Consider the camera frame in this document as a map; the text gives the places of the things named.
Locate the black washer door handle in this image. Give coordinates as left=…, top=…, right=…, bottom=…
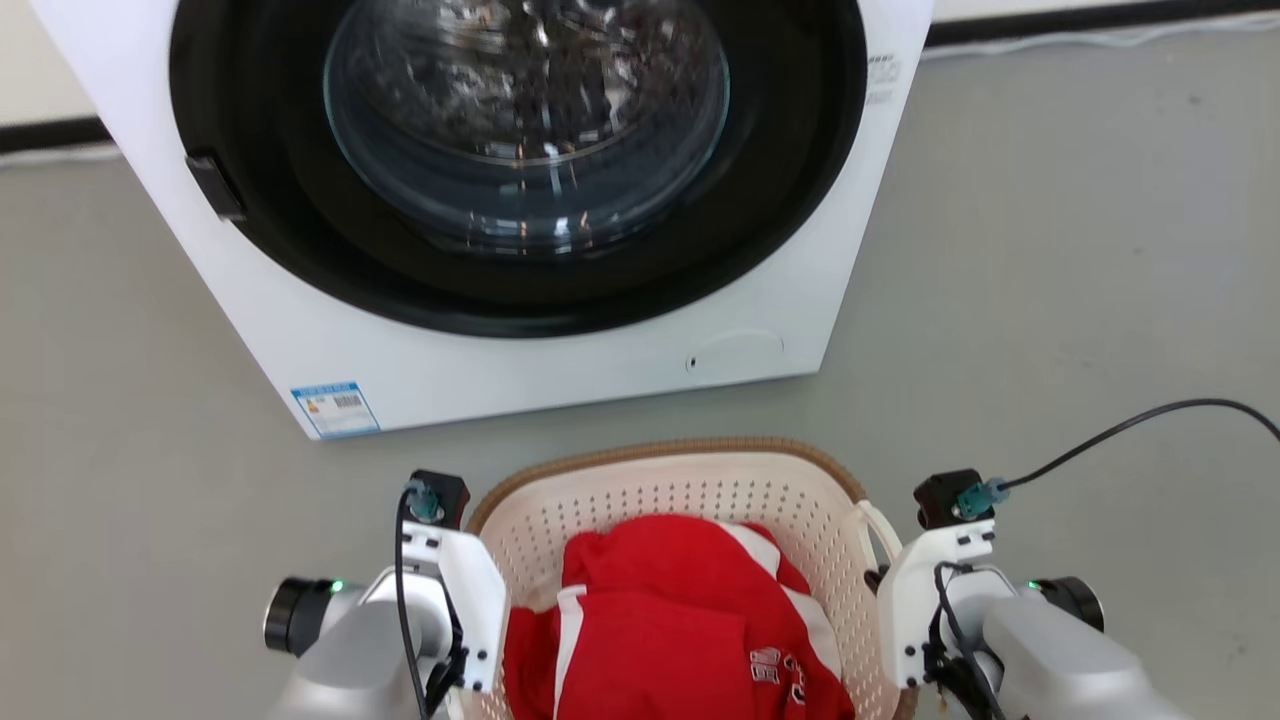
left=184, top=150, right=247, bottom=224

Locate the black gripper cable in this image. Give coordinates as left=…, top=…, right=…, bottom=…
left=955, top=398, right=1280, bottom=521
left=393, top=480, right=469, bottom=720

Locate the cream perforated plastic laundry basket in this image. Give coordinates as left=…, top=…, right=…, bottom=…
left=462, top=437, right=919, bottom=720

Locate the blue white energy label sticker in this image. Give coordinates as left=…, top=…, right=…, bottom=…
left=289, top=381, right=382, bottom=440

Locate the black round glass washer door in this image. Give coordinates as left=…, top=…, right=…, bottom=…
left=168, top=0, right=869, bottom=340

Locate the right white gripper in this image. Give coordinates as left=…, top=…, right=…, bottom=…
left=864, top=518, right=999, bottom=693

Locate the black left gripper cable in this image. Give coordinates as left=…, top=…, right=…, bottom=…
left=393, top=480, right=469, bottom=720

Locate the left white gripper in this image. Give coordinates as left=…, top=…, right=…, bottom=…
left=398, top=519, right=508, bottom=695

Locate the red white sports garment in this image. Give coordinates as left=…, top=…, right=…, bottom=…
left=502, top=514, right=857, bottom=720

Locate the white front-load washing machine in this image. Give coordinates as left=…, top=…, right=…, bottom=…
left=28, top=0, right=937, bottom=442

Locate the white cable along wall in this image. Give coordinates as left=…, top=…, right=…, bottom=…
left=920, top=12, right=1280, bottom=63

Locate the grey text sticker on washer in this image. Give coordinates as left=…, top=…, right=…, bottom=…
left=866, top=54, right=903, bottom=107

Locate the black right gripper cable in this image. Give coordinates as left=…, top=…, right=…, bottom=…
left=955, top=398, right=1280, bottom=521

